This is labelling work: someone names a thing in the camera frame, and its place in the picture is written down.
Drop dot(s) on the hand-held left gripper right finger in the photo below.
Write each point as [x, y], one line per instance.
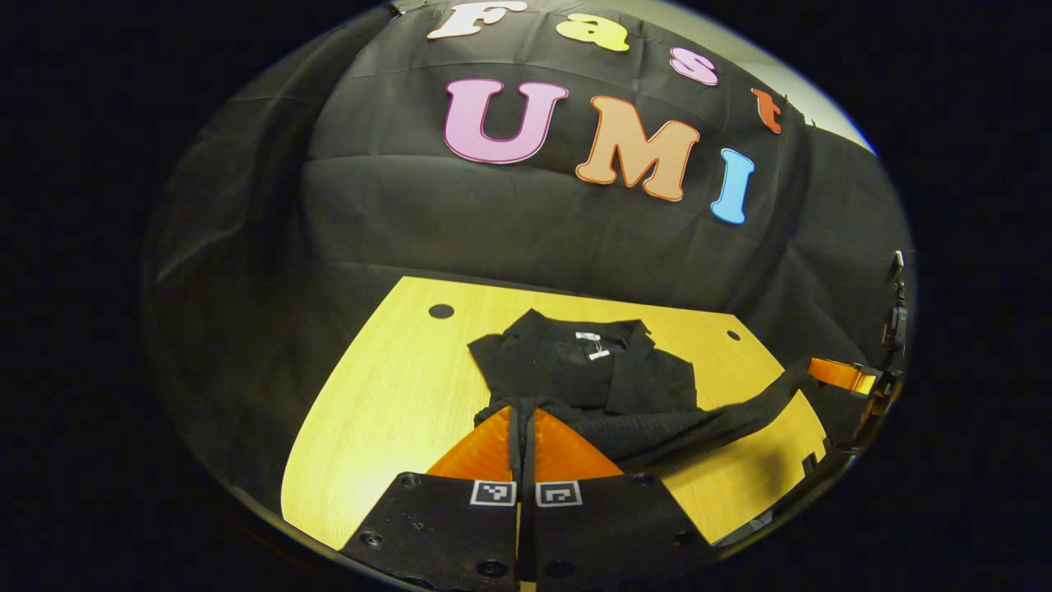
[608, 534]

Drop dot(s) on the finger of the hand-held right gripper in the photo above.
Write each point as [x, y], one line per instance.
[842, 375]

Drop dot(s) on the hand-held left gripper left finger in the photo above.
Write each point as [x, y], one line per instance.
[444, 534]

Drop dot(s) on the black collared shirt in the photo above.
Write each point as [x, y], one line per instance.
[575, 370]

